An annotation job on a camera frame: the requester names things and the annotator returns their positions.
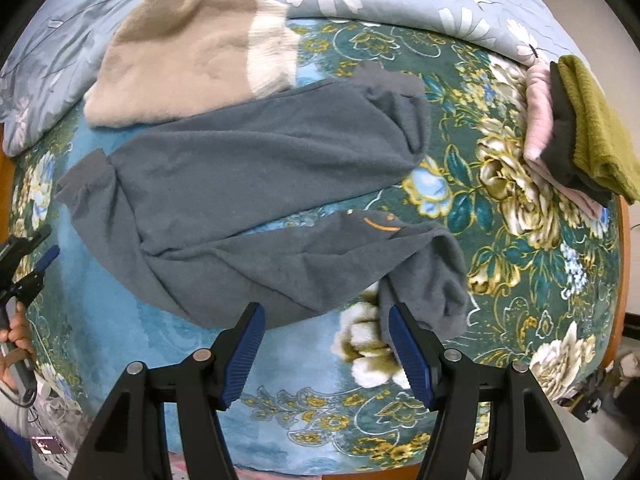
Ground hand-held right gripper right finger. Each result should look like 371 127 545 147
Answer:
387 302 583 480

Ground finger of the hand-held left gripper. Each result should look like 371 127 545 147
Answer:
0 224 53 263
0 245 62 311

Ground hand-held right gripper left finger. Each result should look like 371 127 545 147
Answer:
67 302 266 480

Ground grey fleece pants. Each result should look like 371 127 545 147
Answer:
54 62 471 341

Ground stack of folded clothes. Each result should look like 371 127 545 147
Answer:
522 57 608 221

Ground person's left hand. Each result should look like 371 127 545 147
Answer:
0 304 37 393

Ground teal floral blanket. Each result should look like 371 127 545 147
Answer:
10 15 626 473

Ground smartphone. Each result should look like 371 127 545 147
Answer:
31 435 67 457

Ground dark object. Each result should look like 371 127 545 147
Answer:
570 355 621 423

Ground beige fuzzy sweater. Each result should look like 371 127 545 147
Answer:
82 0 301 128

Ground dark grey folded garment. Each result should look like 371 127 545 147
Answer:
542 60 613 196

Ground olive green folded garment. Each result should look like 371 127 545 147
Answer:
556 55 640 206

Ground black cable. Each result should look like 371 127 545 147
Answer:
12 382 41 426

